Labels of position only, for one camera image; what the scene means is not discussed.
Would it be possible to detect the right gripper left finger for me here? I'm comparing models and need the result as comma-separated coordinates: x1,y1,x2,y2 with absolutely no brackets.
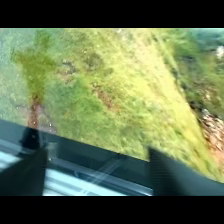
0,145,49,197

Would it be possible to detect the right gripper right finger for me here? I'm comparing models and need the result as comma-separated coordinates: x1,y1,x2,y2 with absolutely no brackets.
147,146,224,197

